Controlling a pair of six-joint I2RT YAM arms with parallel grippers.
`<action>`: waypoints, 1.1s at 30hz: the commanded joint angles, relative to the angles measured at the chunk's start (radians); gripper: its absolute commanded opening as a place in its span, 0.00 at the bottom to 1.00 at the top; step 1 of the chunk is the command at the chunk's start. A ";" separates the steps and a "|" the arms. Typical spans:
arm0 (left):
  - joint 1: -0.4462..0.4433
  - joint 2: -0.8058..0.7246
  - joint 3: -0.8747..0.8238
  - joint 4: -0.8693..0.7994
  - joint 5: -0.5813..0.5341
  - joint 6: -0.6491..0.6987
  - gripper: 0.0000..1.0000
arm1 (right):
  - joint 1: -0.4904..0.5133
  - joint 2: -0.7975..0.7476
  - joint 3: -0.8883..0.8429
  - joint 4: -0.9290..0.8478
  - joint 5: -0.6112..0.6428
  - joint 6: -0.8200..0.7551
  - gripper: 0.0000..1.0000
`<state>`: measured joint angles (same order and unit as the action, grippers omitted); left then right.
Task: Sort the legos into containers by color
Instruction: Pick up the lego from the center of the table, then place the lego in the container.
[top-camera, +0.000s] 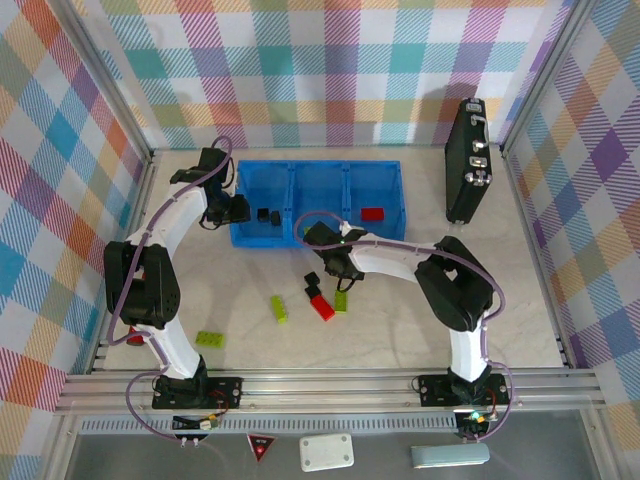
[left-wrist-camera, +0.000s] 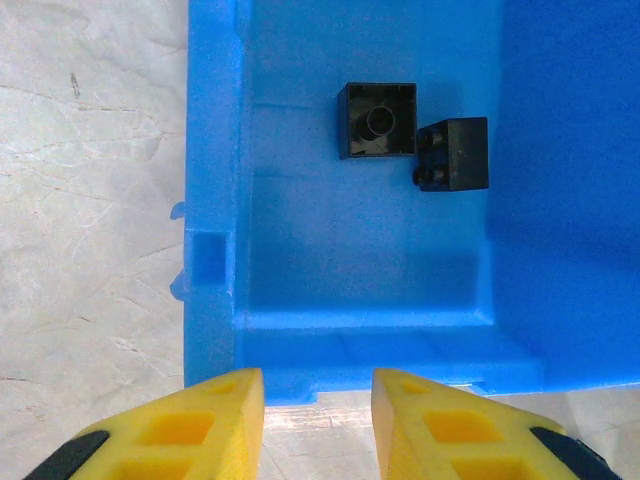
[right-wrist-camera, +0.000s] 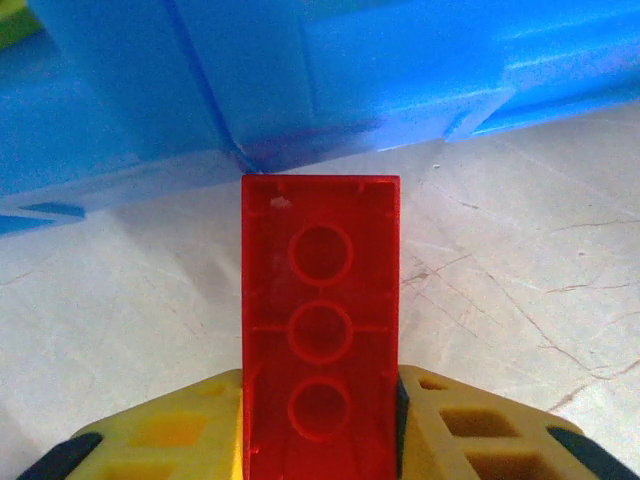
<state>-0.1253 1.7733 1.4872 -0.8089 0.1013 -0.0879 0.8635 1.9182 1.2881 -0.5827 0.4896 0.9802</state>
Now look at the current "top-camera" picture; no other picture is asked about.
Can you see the red glitter cylinder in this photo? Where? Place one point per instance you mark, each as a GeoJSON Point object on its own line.
{"type": "Point", "coordinates": [136, 340]}

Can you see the black briefcase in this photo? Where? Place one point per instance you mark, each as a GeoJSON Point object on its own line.
{"type": "Point", "coordinates": [465, 170]}

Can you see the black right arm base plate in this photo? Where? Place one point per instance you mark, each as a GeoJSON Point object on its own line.
{"type": "Point", "coordinates": [430, 390]}

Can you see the white rectangular plate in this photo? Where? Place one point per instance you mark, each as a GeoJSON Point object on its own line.
{"type": "Point", "coordinates": [326, 452]}

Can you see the controller board with green light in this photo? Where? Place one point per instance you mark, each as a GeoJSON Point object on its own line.
{"type": "Point", "coordinates": [472, 419]}

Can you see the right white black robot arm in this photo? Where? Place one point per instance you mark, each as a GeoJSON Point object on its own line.
{"type": "Point", "coordinates": [390, 255]}

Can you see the aluminium frame post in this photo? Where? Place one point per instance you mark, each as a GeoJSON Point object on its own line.
{"type": "Point", "coordinates": [107, 85]}
{"type": "Point", "coordinates": [542, 80]}

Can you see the aluminium side rail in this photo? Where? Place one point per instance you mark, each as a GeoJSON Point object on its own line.
{"type": "Point", "coordinates": [144, 195]}

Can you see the aluminium frame rail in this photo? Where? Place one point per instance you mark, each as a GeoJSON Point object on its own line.
{"type": "Point", "coordinates": [325, 395]}

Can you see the red lego brick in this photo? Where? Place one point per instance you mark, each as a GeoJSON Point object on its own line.
{"type": "Point", "coordinates": [372, 214]}
{"type": "Point", "coordinates": [323, 308]}

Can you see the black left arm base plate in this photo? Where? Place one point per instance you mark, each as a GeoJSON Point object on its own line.
{"type": "Point", "coordinates": [230, 390]}

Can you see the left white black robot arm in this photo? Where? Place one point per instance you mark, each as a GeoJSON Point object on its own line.
{"type": "Point", "coordinates": [175, 355]}

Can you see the black lego brick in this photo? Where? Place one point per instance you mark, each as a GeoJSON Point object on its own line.
{"type": "Point", "coordinates": [262, 215]}
{"type": "Point", "coordinates": [275, 217]}
{"type": "Point", "coordinates": [313, 292]}
{"type": "Point", "coordinates": [311, 278]}

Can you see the blue three-compartment bin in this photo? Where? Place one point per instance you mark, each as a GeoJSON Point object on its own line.
{"type": "Point", "coordinates": [320, 190]}

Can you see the grey oblong box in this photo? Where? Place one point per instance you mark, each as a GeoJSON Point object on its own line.
{"type": "Point", "coordinates": [450, 456]}

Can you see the red triangular sticker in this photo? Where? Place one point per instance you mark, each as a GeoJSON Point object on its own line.
{"type": "Point", "coordinates": [260, 445]}

